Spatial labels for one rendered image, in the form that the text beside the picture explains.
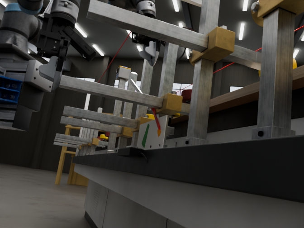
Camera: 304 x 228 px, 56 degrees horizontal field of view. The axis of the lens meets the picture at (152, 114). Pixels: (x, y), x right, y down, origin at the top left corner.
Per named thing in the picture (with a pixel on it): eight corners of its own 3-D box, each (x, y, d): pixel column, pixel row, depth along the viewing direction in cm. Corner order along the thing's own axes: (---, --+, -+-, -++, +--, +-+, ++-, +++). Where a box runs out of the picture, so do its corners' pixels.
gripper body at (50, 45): (36, 58, 82) (45, 20, 84) (66, 65, 84) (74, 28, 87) (35, 48, 75) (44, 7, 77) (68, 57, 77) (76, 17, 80)
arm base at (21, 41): (-20, 46, 116) (-14, 24, 118) (6, 61, 131) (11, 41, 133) (11, 47, 113) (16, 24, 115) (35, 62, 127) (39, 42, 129)
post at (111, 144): (106, 154, 158) (119, 78, 167) (105, 154, 163) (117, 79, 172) (114, 154, 160) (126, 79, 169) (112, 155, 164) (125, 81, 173)
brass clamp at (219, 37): (212, 45, 62) (215, 25, 63) (185, 64, 75) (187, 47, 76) (236, 53, 64) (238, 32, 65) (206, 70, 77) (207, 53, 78)
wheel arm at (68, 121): (59, 124, 124) (61, 114, 125) (59, 125, 127) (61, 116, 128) (152, 140, 137) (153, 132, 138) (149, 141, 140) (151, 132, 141)
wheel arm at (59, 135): (55, 138, 217) (56, 132, 218) (55, 138, 220) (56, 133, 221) (110, 147, 230) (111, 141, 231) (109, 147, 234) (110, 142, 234)
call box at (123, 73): (117, 78, 166) (120, 65, 167) (115, 81, 172) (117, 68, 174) (129, 80, 168) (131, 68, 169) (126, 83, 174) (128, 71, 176)
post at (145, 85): (129, 168, 110) (147, 54, 120) (127, 168, 113) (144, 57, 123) (138, 170, 111) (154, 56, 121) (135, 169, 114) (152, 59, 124)
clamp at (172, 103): (165, 108, 84) (168, 92, 85) (150, 115, 96) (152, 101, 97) (182, 112, 85) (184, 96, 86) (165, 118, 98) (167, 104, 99)
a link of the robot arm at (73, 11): (77, 16, 88) (80, 2, 80) (74, 29, 87) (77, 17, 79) (52, 8, 86) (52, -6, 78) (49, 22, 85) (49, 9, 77)
